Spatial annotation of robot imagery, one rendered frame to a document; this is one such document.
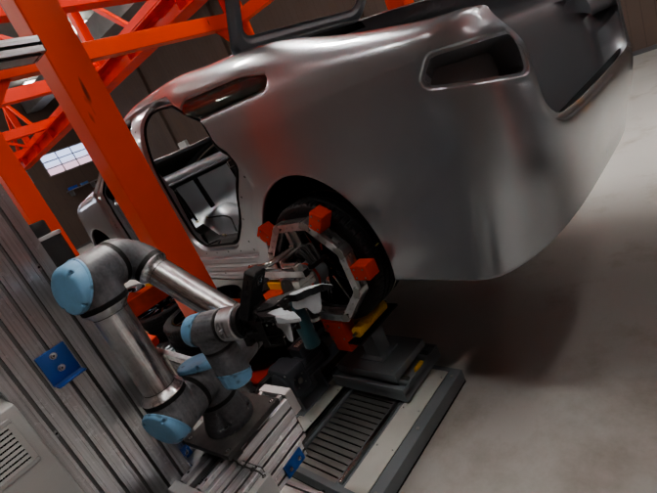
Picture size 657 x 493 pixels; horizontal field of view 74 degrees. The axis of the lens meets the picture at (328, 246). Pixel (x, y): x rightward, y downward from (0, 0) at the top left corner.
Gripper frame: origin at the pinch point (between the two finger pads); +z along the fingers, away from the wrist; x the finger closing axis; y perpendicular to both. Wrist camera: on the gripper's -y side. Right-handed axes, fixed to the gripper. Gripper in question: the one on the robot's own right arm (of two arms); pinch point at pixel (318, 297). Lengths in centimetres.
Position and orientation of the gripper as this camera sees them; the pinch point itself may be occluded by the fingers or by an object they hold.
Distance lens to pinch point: 83.6
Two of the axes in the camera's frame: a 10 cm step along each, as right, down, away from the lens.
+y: 3.3, 9.2, 1.9
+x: -3.9, 3.2, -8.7
